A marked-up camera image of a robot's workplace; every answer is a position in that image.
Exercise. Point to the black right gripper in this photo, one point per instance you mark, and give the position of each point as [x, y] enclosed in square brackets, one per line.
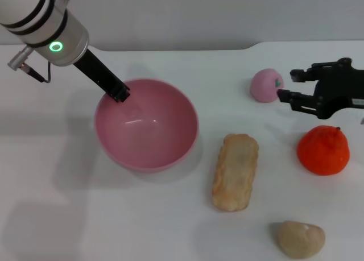
[341, 90]

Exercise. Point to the beige round bun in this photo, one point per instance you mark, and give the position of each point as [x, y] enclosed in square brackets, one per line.
[298, 239]

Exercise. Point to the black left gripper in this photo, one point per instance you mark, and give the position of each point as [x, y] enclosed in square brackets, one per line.
[96, 72]

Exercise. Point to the pink peach toy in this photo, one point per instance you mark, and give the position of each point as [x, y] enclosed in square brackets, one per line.
[264, 86]

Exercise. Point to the long ridged orange bread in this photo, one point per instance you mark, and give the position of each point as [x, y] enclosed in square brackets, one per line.
[234, 173]

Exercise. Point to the orange tangerine toy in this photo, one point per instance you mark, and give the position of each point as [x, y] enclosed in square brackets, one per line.
[322, 153]

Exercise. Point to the pink plastic bowl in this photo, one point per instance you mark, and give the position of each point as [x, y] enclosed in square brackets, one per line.
[148, 136]

